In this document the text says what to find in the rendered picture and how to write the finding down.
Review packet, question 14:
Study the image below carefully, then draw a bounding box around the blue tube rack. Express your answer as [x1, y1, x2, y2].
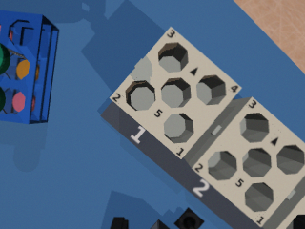
[0, 10, 59, 124]

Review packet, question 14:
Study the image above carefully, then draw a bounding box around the blue flat mat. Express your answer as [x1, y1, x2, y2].
[0, 0, 305, 229]

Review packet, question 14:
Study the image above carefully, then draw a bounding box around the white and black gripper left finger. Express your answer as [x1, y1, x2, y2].
[110, 217, 129, 229]

